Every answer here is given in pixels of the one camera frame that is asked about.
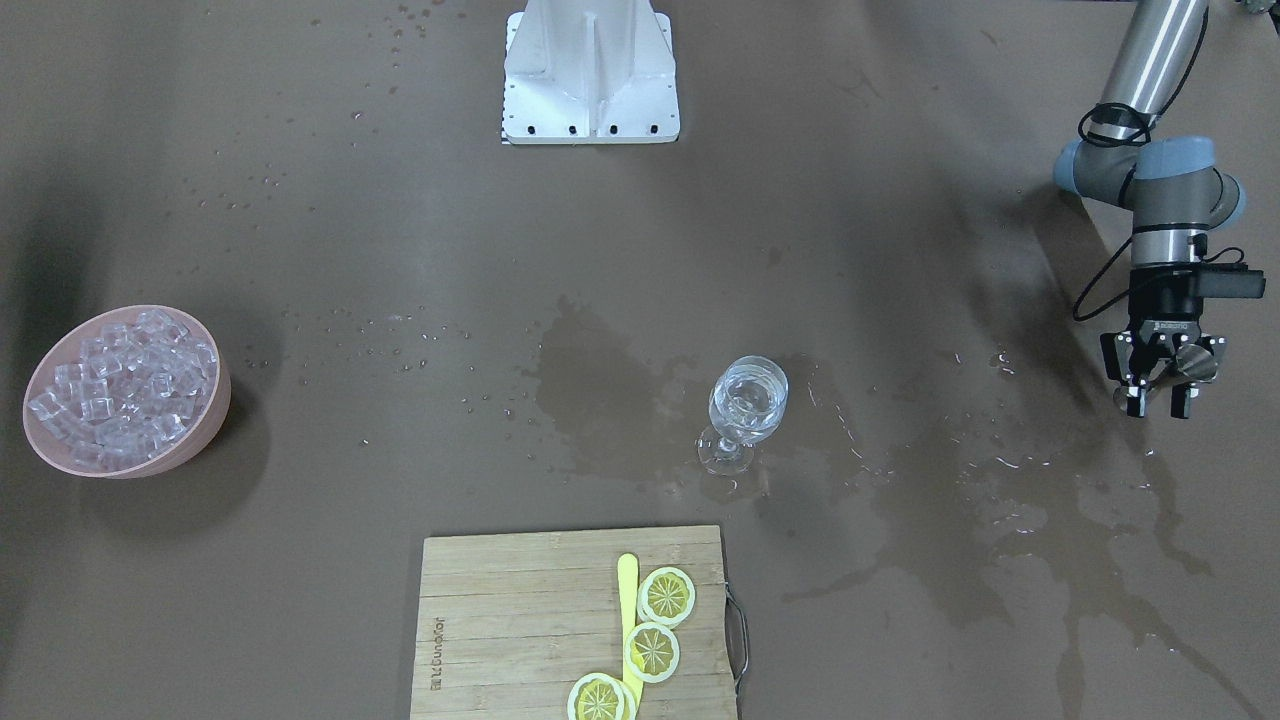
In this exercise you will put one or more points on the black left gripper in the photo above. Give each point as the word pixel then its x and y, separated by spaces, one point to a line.
pixel 1163 303

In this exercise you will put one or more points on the steel jigger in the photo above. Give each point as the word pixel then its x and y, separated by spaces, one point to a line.
pixel 1194 364

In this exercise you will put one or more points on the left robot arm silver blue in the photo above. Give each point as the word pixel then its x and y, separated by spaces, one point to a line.
pixel 1177 197

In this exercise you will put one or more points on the clear wine glass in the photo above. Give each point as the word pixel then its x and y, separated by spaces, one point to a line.
pixel 745 406

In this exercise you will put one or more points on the pink bowl of ice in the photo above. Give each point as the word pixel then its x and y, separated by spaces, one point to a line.
pixel 129 394

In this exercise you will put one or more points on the yellow plastic knife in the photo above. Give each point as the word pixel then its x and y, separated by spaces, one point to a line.
pixel 627 571

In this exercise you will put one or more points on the far lemon slice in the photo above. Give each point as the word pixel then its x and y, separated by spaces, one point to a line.
pixel 599 696

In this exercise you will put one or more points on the bamboo cutting board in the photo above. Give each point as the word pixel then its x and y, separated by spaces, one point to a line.
pixel 508 622

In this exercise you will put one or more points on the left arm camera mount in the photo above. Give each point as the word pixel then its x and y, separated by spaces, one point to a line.
pixel 1229 281

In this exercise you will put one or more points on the lemon slice near handle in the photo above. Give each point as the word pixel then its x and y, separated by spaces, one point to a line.
pixel 666 597

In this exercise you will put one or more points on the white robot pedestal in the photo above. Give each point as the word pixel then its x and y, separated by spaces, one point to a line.
pixel 589 73

